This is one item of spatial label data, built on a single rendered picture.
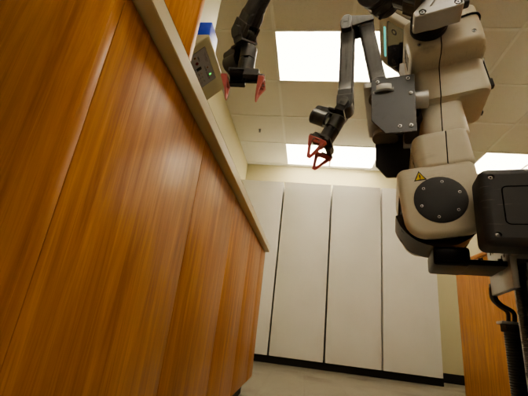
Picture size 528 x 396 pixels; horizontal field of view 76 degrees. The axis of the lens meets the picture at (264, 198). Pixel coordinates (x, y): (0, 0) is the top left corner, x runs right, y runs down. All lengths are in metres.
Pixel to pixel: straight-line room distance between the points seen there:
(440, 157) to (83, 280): 0.73
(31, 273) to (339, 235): 3.99
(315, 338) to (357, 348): 0.47
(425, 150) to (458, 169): 0.08
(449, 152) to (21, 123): 0.78
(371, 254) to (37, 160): 4.02
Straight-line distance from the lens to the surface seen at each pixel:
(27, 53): 0.61
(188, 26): 1.48
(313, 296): 4.15
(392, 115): 0.88
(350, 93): 1.33
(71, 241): 0.51
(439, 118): 0.95
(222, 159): 1.08
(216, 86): 1.72
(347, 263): 4.23
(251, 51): 1.21
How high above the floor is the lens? 0.44
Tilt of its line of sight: 20 degrees up
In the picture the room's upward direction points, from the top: 7 degrees clockwise
